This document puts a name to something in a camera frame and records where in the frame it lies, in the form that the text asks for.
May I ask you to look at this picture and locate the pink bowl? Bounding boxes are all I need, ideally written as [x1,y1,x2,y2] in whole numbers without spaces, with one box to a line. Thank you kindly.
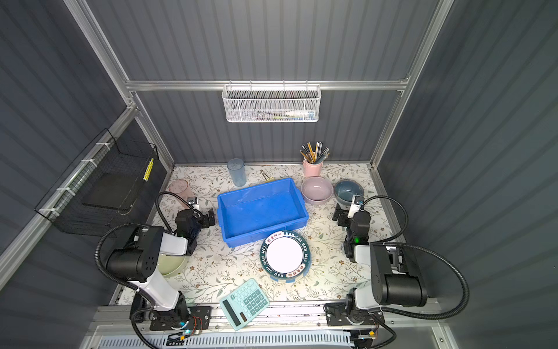
[301,176,334,205]

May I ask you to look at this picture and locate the blue plastic bin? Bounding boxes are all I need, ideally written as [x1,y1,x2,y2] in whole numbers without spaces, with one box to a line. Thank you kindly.
[217,178,309,248]

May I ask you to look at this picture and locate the blue translucent tumbler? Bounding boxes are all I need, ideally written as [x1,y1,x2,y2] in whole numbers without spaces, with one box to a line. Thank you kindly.
[227,158,246,187]

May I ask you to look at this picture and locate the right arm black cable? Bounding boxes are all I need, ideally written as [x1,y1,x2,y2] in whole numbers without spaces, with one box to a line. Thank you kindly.
[362,195,471,321]

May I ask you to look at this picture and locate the pink pencil cup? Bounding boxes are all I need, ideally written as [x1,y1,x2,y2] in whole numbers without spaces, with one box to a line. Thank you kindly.
[302,160,323,178]

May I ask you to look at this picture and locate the pencils bundle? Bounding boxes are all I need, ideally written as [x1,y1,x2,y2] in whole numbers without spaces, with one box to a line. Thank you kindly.
[299,142,331,164]

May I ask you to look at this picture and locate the yellow tag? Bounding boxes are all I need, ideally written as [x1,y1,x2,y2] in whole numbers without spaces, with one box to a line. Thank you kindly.
[142,158,154,182]

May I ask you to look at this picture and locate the blue grey bowl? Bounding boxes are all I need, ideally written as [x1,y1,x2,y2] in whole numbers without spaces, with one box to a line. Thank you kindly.
[334,179,364,210]

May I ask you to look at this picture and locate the black wire basket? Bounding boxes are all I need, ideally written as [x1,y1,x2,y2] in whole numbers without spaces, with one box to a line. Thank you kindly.
[35,129,165,236]

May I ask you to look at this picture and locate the black slab in basket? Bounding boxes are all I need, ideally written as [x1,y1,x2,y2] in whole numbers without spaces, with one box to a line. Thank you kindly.
[81,173,144,214]

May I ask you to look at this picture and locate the pens in white basket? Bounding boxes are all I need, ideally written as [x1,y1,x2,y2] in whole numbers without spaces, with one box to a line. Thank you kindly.
[251,110,317,122]

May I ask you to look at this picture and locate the green bowl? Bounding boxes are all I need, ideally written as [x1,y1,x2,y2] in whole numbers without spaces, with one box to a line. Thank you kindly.
[158,254,189,278]

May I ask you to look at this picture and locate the green rim lettered plate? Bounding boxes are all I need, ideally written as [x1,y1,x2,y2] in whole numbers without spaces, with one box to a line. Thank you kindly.
[260,231,312,284]

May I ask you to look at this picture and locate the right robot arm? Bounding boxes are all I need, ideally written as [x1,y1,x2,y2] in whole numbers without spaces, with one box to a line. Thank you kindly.
[333,195,428,315]

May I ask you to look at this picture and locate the pink translucent tumbler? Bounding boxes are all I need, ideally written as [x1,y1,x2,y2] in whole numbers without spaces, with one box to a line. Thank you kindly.
[168,179,195,202]

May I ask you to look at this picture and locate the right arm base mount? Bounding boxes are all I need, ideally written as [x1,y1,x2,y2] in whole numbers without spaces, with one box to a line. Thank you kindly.
[323,293,382,327]

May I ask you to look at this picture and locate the brass clip on table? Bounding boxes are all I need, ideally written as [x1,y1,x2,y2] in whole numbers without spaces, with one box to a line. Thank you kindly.
[260,170,276,183]

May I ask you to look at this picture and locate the teal calculator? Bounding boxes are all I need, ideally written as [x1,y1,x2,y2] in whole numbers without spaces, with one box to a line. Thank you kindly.
[219,279,270,331]

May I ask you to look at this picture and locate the white wire mesh basket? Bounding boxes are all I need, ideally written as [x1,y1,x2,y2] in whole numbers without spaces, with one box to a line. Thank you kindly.
[222,83,322,124]

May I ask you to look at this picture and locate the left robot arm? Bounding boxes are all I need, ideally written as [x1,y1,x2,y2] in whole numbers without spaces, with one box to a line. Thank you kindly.
[94,191,216,314]

